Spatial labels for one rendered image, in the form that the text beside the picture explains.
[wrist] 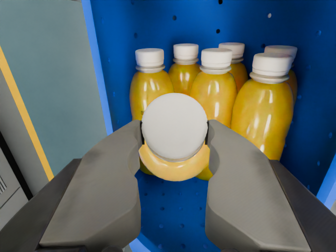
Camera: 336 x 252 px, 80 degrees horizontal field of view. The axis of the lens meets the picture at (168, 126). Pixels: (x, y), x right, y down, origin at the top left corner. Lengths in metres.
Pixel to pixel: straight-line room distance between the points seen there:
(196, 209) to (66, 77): 1.35
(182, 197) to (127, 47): 0.26
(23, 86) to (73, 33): 0.54
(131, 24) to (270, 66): 0.19
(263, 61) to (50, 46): 1.42
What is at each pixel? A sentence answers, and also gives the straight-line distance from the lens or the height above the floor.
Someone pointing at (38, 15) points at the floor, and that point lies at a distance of 1.56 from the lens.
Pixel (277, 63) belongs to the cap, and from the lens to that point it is 0.24.
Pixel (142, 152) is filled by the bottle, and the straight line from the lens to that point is 0.15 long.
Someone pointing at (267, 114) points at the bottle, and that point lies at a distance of 0.24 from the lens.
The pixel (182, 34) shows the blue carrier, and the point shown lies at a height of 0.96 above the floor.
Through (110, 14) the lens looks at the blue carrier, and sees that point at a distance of 0.28.
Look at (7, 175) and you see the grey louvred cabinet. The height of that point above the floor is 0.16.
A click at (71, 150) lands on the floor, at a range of 1.84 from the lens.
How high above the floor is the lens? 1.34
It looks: 62 degrees down
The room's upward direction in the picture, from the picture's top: 177 degrees counter-clockwise
